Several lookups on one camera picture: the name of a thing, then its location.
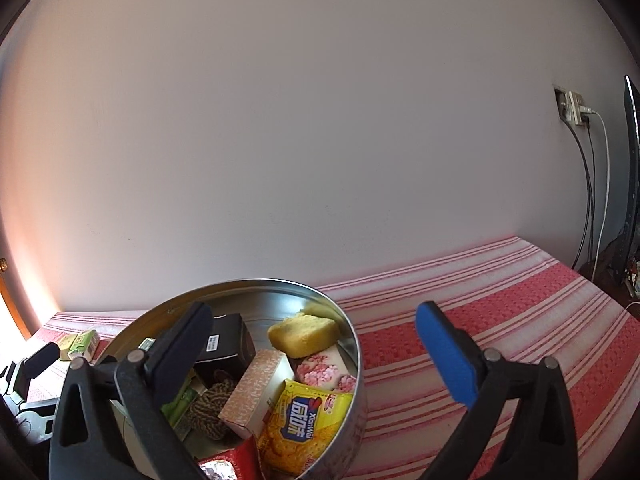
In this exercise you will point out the red striped tablecloth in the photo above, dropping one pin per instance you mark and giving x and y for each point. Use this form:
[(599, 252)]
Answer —
[(500, 300)]

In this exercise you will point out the dark monitor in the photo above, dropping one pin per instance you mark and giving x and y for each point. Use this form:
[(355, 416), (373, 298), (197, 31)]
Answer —
[(631, 185)]

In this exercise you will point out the yellow sponge cake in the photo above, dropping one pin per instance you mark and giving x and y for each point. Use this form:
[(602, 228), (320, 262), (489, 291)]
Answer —
[(300, 337)]

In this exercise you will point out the pink flower print packet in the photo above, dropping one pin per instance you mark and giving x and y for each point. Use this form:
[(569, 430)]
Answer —
[(325, 370)]

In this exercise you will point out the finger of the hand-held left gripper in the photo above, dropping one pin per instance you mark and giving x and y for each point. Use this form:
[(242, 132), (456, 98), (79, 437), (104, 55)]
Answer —
[(42, 362)]

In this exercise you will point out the wall outlet with plugs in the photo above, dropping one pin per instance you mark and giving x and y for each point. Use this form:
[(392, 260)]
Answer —
[(572, 107)]

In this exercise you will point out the tan patterned white box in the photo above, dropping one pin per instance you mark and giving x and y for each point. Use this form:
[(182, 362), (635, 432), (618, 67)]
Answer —
[(250, 390)]

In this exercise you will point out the round metal basin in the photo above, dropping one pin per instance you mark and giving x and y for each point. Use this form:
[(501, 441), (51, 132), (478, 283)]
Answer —
[(250, 300)]

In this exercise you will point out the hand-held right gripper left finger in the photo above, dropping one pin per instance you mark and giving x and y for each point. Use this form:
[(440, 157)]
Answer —
[(182, 355)]

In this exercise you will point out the black box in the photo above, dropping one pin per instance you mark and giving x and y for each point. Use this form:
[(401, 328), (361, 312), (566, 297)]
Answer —
[(225, 355)]

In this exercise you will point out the wooden door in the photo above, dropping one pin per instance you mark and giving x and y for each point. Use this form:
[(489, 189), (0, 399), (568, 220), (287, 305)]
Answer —
[(12, 315)]

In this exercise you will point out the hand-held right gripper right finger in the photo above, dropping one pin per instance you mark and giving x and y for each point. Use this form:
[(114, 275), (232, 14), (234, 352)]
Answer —
[(445, 355)]

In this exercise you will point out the small green snack packet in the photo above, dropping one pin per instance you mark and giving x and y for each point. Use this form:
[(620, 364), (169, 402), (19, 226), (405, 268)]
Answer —
[(85, 345)]

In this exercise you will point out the green tissue pack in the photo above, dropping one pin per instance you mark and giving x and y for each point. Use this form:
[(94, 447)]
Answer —
[(182, 402)]

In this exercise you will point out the yellow cracker packet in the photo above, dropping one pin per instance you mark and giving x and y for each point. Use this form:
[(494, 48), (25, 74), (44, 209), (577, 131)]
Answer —
[(300, 425)]

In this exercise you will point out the red snack packet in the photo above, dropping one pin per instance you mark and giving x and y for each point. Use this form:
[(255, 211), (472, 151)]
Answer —
[(245, 455)]

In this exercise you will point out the brown striped woven ball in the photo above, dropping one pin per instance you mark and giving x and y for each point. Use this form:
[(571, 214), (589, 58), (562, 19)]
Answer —
[(210, 407)]

